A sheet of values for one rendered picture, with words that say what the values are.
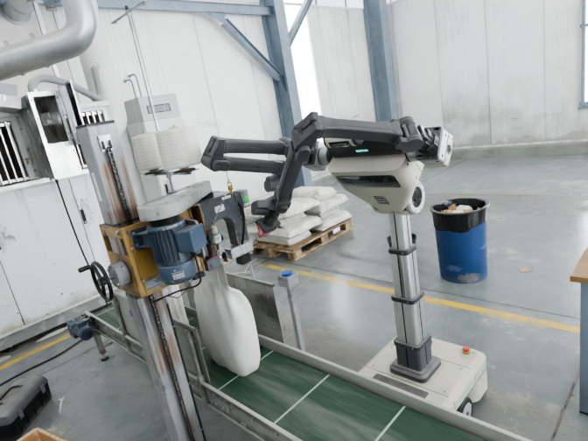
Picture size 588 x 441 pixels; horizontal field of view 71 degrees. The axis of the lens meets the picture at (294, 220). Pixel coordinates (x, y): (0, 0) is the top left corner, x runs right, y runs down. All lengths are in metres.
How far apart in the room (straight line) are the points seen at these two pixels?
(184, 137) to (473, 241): 2.68
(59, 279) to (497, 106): 8.27
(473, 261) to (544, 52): 6.16
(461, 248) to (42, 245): 3.80
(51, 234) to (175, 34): 3.66
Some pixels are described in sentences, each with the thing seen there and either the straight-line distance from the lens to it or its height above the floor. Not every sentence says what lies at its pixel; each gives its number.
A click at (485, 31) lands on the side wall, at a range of 9.64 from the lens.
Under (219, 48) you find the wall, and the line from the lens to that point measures 7.29.
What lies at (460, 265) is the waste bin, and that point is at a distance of 3.77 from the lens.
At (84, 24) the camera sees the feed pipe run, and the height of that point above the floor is 2.68.
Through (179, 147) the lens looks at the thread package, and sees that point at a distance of 1.68.
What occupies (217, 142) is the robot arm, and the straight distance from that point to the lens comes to 1.64.
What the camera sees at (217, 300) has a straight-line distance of 2.16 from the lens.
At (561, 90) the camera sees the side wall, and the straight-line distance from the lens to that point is 9.28.
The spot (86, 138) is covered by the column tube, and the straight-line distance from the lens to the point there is 1.83.
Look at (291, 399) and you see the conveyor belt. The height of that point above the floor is 0.38.
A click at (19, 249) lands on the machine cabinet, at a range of 4.49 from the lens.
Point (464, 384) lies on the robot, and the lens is 2.33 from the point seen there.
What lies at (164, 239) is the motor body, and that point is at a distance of 1.67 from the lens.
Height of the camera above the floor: 1.67
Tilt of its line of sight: 15 degrees down
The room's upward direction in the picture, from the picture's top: 10 degrees counter-clockwise
